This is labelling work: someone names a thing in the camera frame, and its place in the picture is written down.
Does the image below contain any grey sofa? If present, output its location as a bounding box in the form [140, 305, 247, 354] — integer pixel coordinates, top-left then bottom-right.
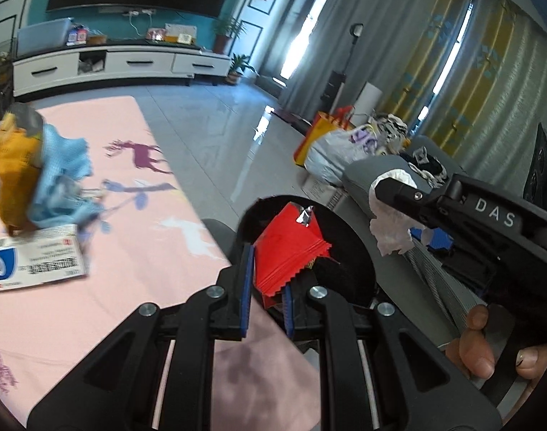
[343, 137, 481, 347]

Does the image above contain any tall potted plant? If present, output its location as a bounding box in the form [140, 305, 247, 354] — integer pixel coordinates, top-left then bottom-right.
[212, 15, 248, 53]

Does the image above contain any white and blue medicine box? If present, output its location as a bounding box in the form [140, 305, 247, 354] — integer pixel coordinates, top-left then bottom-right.
[0, 223, 88, 293]

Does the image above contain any blue face mask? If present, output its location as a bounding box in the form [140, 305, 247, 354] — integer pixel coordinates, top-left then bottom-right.
[31, 125, 104, 226]

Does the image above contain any black trash bin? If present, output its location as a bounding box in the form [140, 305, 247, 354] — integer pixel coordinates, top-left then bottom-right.
[238, 194, 378, 324]

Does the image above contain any white tissue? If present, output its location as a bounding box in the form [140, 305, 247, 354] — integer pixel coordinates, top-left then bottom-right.
[369, 168, 420, 258]

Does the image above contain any person's right hand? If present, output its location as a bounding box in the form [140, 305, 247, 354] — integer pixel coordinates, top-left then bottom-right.
[446, 304, 547, 382]

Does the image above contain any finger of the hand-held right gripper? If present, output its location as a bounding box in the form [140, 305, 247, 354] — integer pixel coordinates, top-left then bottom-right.
[374, 174, 456, 227]
[412, 224, 494, 279]

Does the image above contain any white desk calendar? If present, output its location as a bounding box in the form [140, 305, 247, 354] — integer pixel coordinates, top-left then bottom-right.
[164, 23, 199, 46]

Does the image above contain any black stick vacuum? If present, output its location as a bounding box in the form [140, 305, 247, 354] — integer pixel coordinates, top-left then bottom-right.
[328, 24, 365, 114]

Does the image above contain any orange shopping bag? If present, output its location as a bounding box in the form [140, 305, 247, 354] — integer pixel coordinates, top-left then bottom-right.
[293, 107, 356, 168]

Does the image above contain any white tv cabinet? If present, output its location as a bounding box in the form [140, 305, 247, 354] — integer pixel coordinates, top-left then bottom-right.
[12, 44, 232, 98]

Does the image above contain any small potted plant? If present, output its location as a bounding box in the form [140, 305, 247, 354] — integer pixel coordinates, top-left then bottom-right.
[227, 53, 257, 85]

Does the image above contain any yellow snack bag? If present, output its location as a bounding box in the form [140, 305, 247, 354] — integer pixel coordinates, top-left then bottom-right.
[0, 102, 46, 236]

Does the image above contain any black and white cloth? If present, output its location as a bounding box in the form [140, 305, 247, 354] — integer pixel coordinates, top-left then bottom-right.
[367, 113, 409, 150]

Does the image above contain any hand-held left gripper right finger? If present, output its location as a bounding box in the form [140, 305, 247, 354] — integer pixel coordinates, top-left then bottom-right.
[280, 272, 503, 431]

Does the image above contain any red foil wrapper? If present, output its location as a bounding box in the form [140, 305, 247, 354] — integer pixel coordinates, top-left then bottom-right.
[254, 202, 332, 310]

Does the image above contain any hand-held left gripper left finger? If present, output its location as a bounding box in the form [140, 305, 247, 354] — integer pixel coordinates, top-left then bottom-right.
[26, 242, 256, 431]

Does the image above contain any white paper roll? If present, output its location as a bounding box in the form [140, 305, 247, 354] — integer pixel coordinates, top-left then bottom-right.
[355, 82, 384, 118]

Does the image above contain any pink printed tablecloth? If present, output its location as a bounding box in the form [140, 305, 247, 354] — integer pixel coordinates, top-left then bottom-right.
[0, 96, 321, 431]

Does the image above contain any grey storage box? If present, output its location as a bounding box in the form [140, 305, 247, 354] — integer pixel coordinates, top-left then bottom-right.
[17, 18, 75, 57]

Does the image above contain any grey white plastic bag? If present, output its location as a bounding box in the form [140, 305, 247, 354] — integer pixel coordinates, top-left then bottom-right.
[305, 125, 383, 186]

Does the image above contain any grey and yellow curtain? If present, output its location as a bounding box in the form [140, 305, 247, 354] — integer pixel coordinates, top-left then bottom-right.
[280, 0, 547, 198]

